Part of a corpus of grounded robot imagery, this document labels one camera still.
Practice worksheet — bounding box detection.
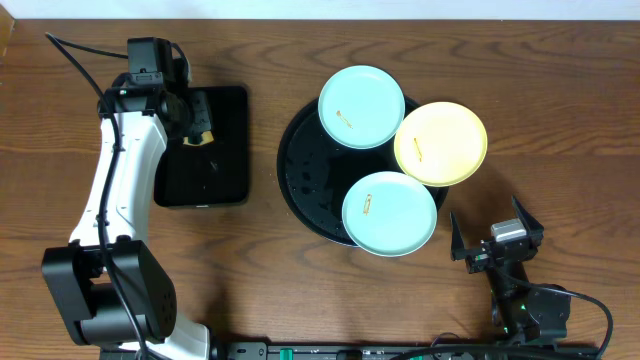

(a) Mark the black rectangular tray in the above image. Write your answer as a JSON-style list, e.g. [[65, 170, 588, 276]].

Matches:
[[154, 86, 249, 208]]

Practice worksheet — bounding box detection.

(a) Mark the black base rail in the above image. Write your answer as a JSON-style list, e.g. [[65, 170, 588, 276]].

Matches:
[[98, 341, 601, 360]]

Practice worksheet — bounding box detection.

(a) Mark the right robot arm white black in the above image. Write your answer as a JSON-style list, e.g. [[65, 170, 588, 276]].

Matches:
[[450, 198, 571, 345]]

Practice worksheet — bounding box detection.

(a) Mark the light blue plate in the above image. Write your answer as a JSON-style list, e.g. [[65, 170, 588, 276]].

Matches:
[[341, 171, 437, 257], [318, 65, 406, 150]]

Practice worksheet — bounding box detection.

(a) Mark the yellow plate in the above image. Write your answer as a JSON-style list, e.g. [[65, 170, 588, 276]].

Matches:
[[393, 102, 488, 187]]

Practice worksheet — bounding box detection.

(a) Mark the yellow green scrub sponge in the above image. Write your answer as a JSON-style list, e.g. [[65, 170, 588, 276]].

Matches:
[[183, 131, 214, 147]]

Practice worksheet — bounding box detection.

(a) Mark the black round tray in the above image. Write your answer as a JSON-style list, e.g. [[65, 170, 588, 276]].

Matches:
[[276, 92, 450, 248]]

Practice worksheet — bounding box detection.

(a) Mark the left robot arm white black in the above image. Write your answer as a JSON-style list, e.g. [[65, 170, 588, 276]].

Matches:
[[41, 71, 214, 359]]

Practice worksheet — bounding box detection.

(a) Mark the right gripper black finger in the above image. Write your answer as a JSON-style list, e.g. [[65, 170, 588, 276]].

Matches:
[[450, 212, 466, 261], [511, 195, 544, 240]]

